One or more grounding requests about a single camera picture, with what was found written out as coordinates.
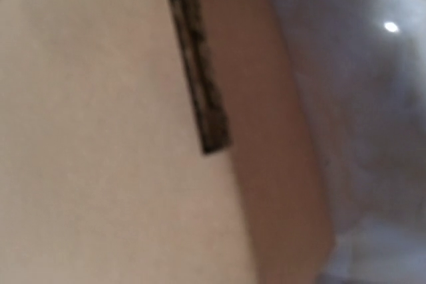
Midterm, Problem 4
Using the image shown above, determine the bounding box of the brown cardboard box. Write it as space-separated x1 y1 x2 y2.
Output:
1 0 333 283

